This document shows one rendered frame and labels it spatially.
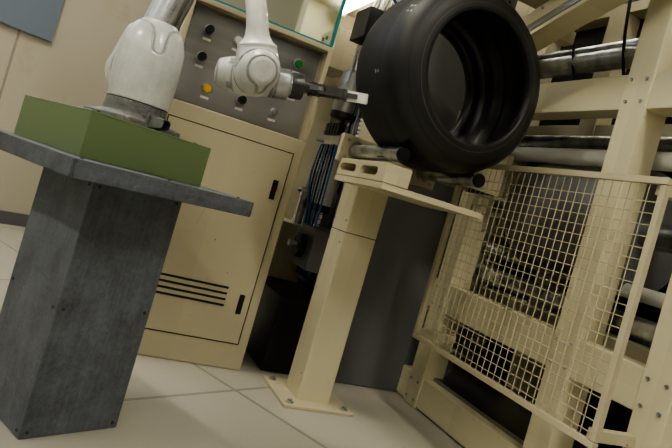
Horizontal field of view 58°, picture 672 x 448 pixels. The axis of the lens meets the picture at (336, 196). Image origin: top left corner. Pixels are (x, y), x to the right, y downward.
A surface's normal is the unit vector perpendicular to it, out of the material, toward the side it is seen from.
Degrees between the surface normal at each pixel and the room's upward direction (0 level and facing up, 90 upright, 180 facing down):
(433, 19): 83
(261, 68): 101
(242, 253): 90
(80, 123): 90
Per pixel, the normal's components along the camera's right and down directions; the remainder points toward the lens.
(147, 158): 0.75, 0.21
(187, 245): 0.38, 0.10
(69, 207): -0.60, -0.18
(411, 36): -0.27, -0.22
